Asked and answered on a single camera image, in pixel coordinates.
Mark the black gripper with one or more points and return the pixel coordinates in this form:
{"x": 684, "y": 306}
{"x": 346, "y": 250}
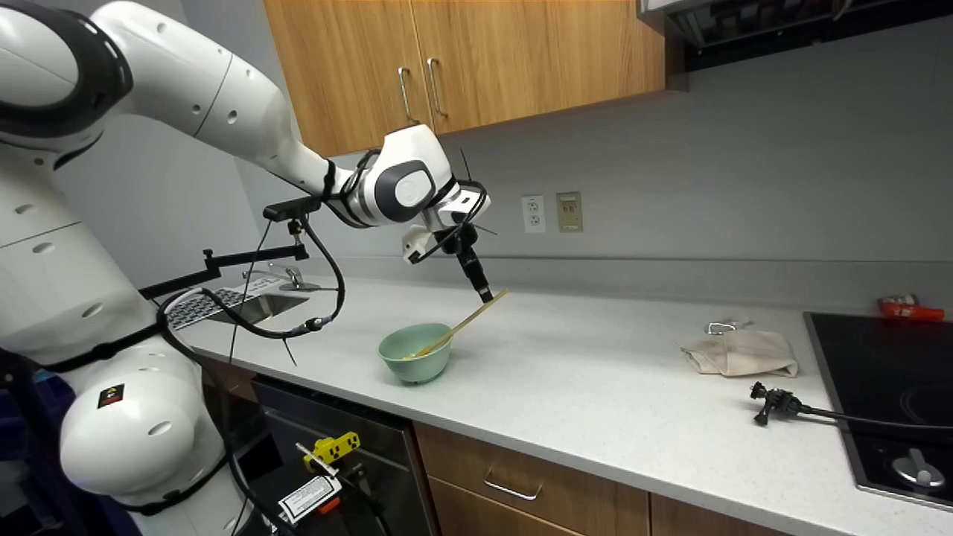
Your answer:
{"x": 461, "y": 235}

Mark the wooden spatula with yellow head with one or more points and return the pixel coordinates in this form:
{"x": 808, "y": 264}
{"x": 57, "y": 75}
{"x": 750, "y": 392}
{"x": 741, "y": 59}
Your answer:
{"x": 467, "y": 323}

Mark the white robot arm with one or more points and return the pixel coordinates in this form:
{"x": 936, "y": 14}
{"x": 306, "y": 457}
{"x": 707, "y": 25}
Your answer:
{"x": 197, "y": 90}

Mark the green bowl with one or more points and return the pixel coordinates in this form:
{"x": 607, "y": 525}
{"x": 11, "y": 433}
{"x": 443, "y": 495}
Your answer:
{"x": 419, "y": 364}

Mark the black dishwasher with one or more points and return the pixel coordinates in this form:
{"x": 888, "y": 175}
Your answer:
{"x": 388, "y": 467}

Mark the yellow tagged device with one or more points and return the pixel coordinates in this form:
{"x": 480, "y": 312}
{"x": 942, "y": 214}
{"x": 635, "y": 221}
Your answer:
{"x": 334, "y": 448}

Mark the wooden cabinet door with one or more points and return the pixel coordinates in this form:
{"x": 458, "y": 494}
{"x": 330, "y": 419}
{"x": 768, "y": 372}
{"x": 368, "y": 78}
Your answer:
{"x": 337, "y": 69}
{"x": 556, "y": 50}

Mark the wooden drawer front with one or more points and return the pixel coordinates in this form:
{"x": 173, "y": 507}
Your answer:
{"x": 556, "y": 495}

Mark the clear plastic wrapper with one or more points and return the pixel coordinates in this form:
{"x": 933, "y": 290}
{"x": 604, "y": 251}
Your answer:
{"x": 730, "y": 327}

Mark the white handheld device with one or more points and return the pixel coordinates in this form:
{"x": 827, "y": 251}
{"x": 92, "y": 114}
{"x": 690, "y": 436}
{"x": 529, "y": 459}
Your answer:
{"x": 310, "y": 500}

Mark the beige cloth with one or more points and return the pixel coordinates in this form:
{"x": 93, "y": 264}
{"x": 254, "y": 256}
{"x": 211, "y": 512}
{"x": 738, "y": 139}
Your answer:
{"x": 747, "y": 354}

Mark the wooden lower cabinet front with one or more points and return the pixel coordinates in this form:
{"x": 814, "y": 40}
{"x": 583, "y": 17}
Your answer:
{"x": 709, "y": 524}

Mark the dark range hood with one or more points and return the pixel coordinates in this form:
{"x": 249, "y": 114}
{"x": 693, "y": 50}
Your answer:
{"x": 794, "y": 25}

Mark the red small object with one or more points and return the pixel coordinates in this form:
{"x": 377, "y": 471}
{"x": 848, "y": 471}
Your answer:
{"x": 911, "y": 309}

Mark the black cooktop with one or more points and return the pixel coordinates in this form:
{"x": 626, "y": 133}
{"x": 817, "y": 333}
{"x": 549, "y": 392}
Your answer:
{"x": 894, "y": 397}

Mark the dark blue fabric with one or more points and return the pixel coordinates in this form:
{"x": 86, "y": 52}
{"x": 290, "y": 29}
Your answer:
{"x": 26, "y": 428}

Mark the silver cooktop knob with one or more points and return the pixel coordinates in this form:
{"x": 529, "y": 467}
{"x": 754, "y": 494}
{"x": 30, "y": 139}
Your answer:
{"x": 918, "y": 471}

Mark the white wall outlet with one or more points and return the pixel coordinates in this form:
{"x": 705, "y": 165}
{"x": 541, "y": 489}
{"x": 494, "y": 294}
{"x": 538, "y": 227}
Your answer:
{"x": 534, "y": 217}

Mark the beige wall switch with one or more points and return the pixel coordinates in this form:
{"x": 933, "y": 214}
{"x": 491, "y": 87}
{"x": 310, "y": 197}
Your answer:
{"x": 571, "y": 214}

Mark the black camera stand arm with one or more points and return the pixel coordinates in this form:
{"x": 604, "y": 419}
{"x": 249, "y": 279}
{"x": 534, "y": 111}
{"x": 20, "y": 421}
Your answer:
{"x": 249, "y": 257}

